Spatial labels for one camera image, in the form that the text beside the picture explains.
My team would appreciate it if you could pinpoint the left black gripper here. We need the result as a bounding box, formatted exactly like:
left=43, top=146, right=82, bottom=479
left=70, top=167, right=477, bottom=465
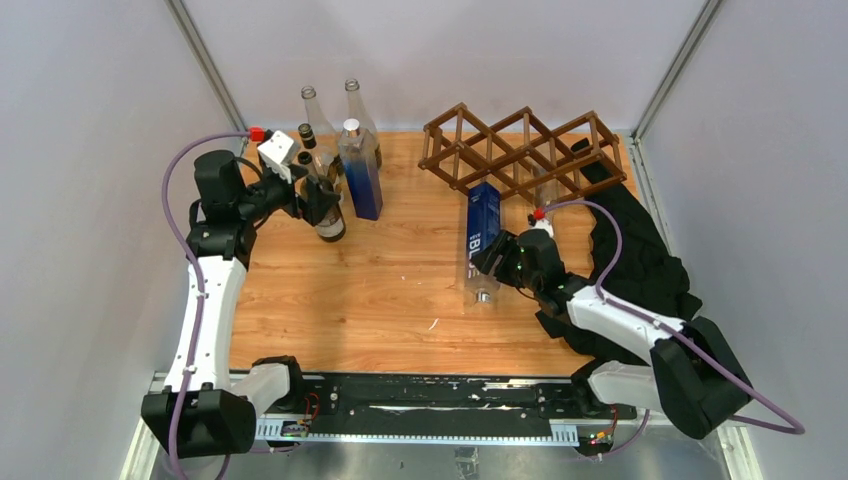
left=235, top=164, right=338, bottom=226

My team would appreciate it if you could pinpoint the dark green wine bottle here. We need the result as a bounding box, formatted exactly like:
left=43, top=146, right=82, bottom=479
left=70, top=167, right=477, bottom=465
left=297, top=151, right=346, bottom=243

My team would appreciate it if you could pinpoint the clear bottle black cap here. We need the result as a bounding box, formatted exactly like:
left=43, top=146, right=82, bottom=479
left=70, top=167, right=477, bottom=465
left=298, top=123, right=344, bottom=195

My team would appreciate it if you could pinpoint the blue clear square bottle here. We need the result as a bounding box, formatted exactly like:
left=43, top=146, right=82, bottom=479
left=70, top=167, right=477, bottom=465
left=338, top=118, right=383, bottom=221

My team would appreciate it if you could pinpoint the clear glass bottle gold label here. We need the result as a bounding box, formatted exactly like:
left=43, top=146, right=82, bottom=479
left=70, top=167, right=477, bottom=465
left=344, top=78, right=383, bottom=169

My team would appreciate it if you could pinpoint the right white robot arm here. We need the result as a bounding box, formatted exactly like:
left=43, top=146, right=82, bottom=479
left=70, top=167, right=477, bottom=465
left=471, top=228, right=753, bottom=439

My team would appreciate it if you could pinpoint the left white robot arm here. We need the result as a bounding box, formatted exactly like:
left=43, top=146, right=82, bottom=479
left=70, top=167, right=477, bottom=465
left=141, top=150, right=340, bottom=459

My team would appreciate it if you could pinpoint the brown wooden wine rack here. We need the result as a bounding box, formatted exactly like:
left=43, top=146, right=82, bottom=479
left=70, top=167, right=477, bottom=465
left=418, top=103, right=627, bottom=203

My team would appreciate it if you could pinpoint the black cloth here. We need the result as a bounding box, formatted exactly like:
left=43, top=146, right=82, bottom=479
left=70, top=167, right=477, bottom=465
left=535, top=137, right=704, bottom=372

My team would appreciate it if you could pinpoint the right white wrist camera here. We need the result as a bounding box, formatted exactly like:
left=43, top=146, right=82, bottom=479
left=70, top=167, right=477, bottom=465
left=529, top=218, right=555, bottom=238

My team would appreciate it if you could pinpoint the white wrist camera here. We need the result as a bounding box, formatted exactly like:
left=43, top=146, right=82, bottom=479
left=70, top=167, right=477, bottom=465
left=529, top=218, right=555, bottom=238
left=257, top=130, right=300, bottom=184

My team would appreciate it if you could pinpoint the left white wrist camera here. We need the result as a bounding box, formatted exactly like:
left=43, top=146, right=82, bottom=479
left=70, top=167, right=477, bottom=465
left=257, top=130, right=300, bottom=184

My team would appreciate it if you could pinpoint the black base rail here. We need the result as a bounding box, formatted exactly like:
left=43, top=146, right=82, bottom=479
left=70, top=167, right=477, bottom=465
left=255, top=373, right=638, bottom=446

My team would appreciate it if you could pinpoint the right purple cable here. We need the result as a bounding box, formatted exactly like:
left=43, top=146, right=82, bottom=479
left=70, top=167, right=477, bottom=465
left=527, top=199, right=806, bottom=462

